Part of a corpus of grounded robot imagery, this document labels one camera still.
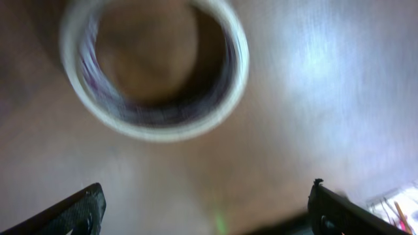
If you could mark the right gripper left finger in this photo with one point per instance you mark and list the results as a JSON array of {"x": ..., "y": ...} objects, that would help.
[{"x": 81, "y": 213}]

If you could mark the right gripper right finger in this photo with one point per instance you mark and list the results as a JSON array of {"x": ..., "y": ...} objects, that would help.
[{"x": 330, "y": 213}]

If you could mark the white masking tape roll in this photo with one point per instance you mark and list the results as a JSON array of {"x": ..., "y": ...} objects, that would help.
[{"x": 166, "y": 123}]

